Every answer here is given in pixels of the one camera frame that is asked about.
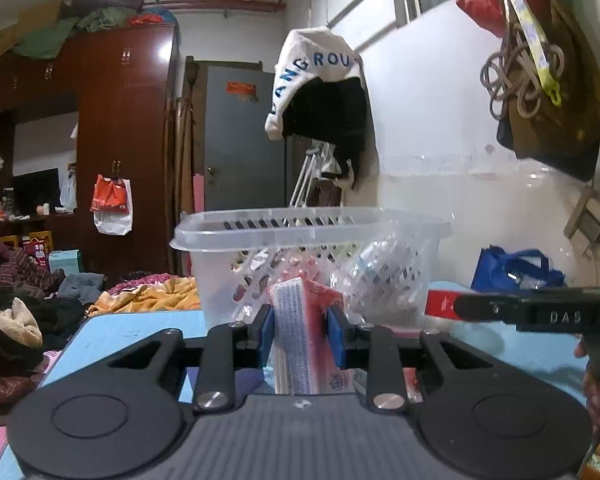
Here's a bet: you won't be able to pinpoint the person's right hand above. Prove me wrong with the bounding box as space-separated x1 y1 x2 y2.
574 337 600 435

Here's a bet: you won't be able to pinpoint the pile of dark clothes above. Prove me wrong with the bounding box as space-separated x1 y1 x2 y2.
0 227 106 411

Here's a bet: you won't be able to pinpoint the grey rope coil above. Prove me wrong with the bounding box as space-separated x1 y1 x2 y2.
480 25 566 121

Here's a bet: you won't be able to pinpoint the black hanging garment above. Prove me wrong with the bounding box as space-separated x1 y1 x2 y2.
281 76 370 191

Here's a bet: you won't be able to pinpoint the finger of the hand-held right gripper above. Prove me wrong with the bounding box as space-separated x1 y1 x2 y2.
452 287 531 325

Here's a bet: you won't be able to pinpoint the yellow green strap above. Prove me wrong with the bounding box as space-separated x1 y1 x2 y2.
490 0 564 108

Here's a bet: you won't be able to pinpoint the green cloth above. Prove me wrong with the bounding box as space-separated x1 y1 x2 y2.
11 7 137 59

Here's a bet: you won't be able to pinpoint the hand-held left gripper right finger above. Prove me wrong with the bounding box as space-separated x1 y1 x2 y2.
326 305 502 414

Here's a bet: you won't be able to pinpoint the brown wooden wardrobe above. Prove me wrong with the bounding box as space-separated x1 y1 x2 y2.
0 24 181 278

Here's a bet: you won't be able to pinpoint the teal box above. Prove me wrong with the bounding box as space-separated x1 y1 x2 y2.
48 249 83 276

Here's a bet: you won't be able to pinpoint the brown hanging bag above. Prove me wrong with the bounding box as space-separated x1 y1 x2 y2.
496 0 600 182

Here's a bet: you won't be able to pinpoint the blue shopping bag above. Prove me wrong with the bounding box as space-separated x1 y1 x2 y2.
470 246 567 293

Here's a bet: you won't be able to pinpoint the red gift box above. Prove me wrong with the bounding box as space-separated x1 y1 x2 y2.
22 231 53 267

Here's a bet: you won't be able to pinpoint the metal crutches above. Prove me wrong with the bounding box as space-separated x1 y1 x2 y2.
289 141 337 209

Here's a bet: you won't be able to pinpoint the wall socket on wood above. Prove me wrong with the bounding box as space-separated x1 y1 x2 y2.
564 187 600 261

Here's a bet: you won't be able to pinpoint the black television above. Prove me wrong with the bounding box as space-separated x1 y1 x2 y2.
12 168 61 215

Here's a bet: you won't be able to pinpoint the white plastic lattice basket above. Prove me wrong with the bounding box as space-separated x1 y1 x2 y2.
169 206 453 333

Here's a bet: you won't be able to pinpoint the yellow patterned blanket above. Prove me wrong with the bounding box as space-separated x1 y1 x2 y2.
87 272 202 317

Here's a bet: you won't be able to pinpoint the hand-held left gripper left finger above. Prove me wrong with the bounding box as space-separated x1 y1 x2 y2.
105 304 275 413

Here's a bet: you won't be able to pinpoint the grey metal door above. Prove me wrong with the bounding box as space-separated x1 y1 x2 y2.
202 62 293 211

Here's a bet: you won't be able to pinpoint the pink white packet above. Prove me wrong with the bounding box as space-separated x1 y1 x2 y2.
269 276 350 397

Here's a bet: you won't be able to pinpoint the orange white plastic bag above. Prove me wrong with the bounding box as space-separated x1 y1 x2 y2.
90 174 133 237

